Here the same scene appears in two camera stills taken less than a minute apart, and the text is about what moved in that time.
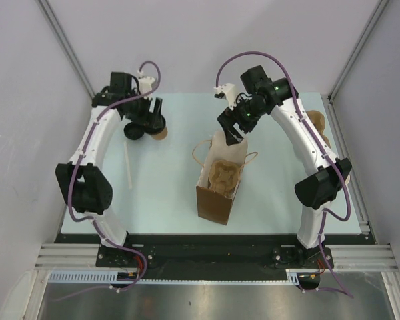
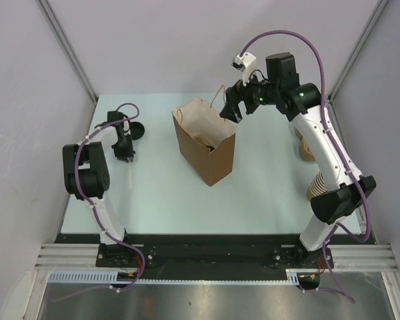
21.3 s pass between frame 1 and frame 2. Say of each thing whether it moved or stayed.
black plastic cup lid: stayed
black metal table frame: stayed
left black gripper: moved
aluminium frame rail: stayed
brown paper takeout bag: moved
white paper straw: stayed
